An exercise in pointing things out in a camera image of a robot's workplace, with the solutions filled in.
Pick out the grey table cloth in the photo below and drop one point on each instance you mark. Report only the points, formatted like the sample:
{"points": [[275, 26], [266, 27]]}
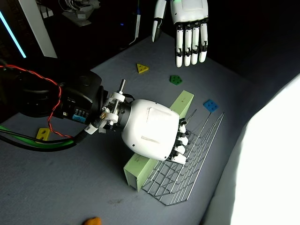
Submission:
{"points": [[70, 182]]}

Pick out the blue square block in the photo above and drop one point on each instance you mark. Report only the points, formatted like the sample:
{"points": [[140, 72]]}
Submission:
{"points": [[211, 106]]}

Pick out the orange toy piece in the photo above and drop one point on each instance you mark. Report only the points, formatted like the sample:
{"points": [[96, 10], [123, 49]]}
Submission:
{"points": [[93, 221]]}

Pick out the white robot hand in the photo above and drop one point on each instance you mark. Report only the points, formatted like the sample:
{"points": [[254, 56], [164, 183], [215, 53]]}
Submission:
{"points": [[189, 10], [150, 131]]}

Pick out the light green box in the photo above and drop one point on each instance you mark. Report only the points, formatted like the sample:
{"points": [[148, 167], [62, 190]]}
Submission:
{"points": [[140, 171]]}

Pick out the white blurred surface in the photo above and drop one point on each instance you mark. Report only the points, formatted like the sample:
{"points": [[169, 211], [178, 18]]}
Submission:
{"points": [[269, 164]]}

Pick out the yellow triangle block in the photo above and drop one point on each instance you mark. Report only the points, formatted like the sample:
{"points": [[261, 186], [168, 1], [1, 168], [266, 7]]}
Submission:
{"points": [[140, 71]]}

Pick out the white pillar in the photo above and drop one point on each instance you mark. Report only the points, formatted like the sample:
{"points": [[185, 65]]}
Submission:
{"points": [[39, 30]]}

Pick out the small white background box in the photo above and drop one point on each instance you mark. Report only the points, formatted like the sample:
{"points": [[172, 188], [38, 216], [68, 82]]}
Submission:
{"points": [[45, 10]]}

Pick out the green pentagon block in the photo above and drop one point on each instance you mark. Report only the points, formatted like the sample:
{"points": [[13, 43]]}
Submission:
{"points": [[175, 80]]}

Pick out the white blue stick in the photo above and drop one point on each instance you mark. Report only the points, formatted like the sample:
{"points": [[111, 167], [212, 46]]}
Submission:
{"points": [[138, 25]]}

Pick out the yellow two-hole block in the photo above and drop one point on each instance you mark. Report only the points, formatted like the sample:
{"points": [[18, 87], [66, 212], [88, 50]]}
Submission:
{"points": [[47, 136]]}

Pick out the white background device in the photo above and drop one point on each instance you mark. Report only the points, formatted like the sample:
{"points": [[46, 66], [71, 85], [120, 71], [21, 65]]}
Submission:
{"points": [[79, 14]]}

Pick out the cyan light strip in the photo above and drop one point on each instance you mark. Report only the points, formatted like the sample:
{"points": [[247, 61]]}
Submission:
{"points": [[14, 35]]}

